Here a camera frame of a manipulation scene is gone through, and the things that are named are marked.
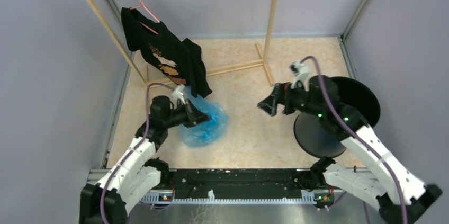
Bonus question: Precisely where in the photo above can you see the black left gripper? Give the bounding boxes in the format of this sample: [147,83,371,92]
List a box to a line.
[163,98,211,128]

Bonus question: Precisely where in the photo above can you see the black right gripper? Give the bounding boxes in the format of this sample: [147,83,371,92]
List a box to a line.
[256,79,322,118]

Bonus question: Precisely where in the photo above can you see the blue plastic trash bag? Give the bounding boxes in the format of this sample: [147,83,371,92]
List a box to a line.
[178,86,229,147]

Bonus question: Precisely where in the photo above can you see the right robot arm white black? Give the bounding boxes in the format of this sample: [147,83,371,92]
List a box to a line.
[257,75,443,223]

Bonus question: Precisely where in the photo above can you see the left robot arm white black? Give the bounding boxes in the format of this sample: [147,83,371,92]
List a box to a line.
[79,95,211,223]

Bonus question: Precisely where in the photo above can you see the black round trash bin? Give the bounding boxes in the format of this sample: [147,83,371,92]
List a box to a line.
[293,76,381,158]

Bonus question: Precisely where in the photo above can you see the black printed t-shirt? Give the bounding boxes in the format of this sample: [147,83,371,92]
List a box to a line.
[121,7,212,97]

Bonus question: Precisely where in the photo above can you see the pink clothes hanger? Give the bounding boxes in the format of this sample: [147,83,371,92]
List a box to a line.
[129,0,161,35]

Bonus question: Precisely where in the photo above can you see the wooden clothes rack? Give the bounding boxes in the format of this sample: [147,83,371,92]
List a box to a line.
[86,0,278,86]

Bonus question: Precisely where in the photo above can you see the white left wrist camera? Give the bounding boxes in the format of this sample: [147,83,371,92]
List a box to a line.
[171,84,187,104]

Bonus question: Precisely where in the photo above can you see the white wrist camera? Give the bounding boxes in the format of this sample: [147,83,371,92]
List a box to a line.
[171,84,187,104]
[289,60,310,89]

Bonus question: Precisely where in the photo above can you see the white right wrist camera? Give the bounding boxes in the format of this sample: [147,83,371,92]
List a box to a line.
[289,60,310,89]

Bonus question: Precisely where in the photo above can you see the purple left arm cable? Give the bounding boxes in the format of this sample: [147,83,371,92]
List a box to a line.
[100,83,176,224]

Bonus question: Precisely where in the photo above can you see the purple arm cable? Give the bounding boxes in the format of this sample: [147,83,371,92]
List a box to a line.
[100,83,176,224]
[301,56,409,224]

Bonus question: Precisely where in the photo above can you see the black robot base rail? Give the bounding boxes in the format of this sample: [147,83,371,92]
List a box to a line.
[138,168,344,208]

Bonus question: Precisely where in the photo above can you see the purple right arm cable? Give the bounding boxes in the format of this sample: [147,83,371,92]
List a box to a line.
[301,56,409,224]

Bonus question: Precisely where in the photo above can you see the metal corner frame right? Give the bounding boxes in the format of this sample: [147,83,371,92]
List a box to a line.
[338,0,371,80]

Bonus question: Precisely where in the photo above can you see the metal corner frame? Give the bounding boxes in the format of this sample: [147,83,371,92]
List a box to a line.
[92,0,132,169]
[338,0,371,80]

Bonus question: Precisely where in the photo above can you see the metal corner frame left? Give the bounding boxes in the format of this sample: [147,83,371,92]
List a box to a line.
[92,0,132,169]

